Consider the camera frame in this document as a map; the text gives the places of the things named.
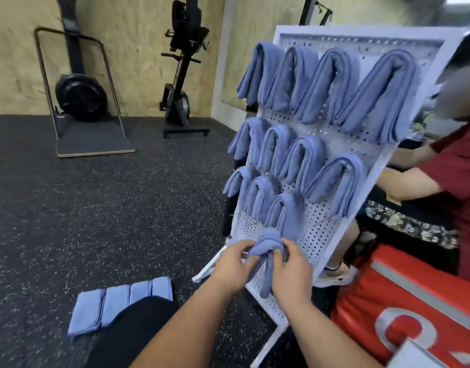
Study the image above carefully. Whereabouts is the person's left hand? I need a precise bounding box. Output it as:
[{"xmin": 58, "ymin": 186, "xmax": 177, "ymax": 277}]
[{"xmin": 208, "ymin": 240, "xmax": 261, "ymax": 297}]

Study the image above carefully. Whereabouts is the person's right hand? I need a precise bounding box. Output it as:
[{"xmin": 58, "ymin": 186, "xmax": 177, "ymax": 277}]
[{"xmin": 271, "ymin": 239, "xmax": 314, "ymax": 311}]

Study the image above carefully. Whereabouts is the white perforated metal rack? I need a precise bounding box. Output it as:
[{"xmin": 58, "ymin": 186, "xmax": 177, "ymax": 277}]
[{"xmin": 191, "ymin": 25, "xmax": 470, "ymax": 368}]

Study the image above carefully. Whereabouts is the person's left forearm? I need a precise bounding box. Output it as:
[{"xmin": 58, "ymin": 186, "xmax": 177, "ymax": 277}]
[{"xmin": 131, "ymin": 275, "xmax": 238, "ymax": 368}]

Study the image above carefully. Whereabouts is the person's right forearm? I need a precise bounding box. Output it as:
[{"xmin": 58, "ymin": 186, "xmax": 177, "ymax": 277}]
[{"xmin": 285, "ymin": 298, "xmax": 382, "ymax": 368}]

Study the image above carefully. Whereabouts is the red padded block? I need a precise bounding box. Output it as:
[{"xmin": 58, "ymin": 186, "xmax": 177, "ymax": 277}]
[{"xmin": 331, "ymin": 243, "xmax": 470, "ymax": 368}]

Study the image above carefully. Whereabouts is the black upright exercise machine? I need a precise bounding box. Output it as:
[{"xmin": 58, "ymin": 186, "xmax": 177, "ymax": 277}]
[{"xmin": 159, "ymin": 0, "xmax": 212, "ymax": 139}]

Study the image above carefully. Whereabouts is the black ski trainer wooden-edged platform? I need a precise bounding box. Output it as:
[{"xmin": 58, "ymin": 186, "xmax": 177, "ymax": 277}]
[{"xmin": 33, "ymin": 0, "xmax": 136, "ymax": 158}]

